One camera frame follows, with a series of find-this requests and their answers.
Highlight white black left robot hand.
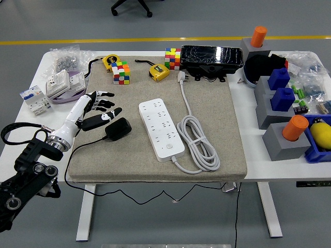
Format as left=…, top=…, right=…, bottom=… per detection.
left=52, top=90, right=123, bottom=146

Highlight black plug adapter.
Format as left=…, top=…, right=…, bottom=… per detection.
left=104, top=117, right=132, bottom=142

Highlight white power strip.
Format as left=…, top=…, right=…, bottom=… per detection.
left=139, top=98, right=186, bottom=163

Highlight thin black adapter cord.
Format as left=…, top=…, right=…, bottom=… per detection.
left=64, top=135, right=225, bottom=205

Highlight white circuit breaker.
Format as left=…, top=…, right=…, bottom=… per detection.
left=20, top=85, right=54, bottom=116

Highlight clear bag of metal nuts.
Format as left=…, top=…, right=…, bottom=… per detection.
left=41, top=44, right=96, bottom=78

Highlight colourful puzzle cube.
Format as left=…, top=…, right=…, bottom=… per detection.
left=164, top=48, right=182, bottom=71
left=111, top=60, right=131, bottom=85

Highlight yellow tape measure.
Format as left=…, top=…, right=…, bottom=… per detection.
left=134, top=59, right=171, bottom=82
left=86, top=54, right=120, bottom=78

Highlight grey-brown mat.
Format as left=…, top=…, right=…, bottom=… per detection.
left=69, top=55, right=248, bottom=183

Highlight white table leg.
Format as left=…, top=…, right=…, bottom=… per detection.
left=257, top=182, right=283, bottom=238
left=76, top=184, right=98, bottom=241

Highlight glossy black device box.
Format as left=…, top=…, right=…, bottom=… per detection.
left=179, top=45, right=244, bottom=83

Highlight grey block with hole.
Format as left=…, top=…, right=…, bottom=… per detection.
left=262, top=123, right=312, bottom=162
left=253, top=76, right=293, bottom=98
left=239, top=38, right=272, bottom=61
left=255, top=94, right=300, bottom=130

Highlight black cloth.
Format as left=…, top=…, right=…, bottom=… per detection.
left=244, top=53, right=288, bottom=82

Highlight orange cylinder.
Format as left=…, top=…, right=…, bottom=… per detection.
left=250, top=25, right=268, bottom=49
left=281, top=115, right=310, bottom=142

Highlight blue plastic block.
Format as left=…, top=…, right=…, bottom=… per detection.
left=267, top=67, right=291, bottom=91
left=270, top=87, right=296, bottom=112

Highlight black electronic components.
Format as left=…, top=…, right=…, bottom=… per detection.
left=293, top=101, right=309, bottom=115

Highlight clear bag of parts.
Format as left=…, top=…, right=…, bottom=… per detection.
left=284, top=51, right=326, bottom=78
left=317, top=100, right=331, bottom=114
left=301, top=72, right=329, bottom=104

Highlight blue storage bin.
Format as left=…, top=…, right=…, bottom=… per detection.
left=304, top=114, right=331, bottom=164

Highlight yellow toy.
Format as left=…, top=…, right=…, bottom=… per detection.
left=309, top=117, right=331, bottom=150

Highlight black table control panel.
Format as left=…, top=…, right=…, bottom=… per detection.
left=296, top=181, right=331, bottom=188

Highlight white wall socket panel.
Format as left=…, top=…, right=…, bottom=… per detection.
left=67, top=71, right=86, bottom=94
left=46, top=69, right=71, bottom=98

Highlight grey power strip cord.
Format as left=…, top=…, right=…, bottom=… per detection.
left=170, top=71, right=221, bottom=175

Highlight silver bracket under table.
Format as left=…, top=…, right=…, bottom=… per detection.
left=221, top=182, right=243, bottom=193

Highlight black hanging cable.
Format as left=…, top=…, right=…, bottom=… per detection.
left=234, top=182, right=240, bottom=248

